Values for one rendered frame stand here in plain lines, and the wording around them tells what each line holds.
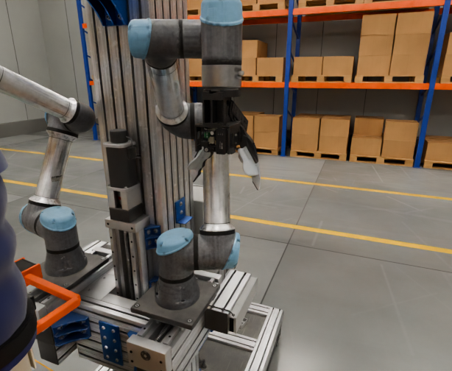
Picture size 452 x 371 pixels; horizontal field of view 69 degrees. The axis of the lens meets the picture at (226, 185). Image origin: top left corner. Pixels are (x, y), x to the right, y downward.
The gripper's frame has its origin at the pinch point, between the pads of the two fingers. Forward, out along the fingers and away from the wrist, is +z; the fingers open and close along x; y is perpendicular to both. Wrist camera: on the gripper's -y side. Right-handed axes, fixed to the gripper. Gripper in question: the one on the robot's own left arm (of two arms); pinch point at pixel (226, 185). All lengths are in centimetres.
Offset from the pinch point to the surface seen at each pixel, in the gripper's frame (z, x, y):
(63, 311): 33, -38, 14
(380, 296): 152, 59, -201
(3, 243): 4.2, -27.9, 30.7
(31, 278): 33, -57, 7
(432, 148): 112, 166, -679
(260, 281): 152, -39, -184
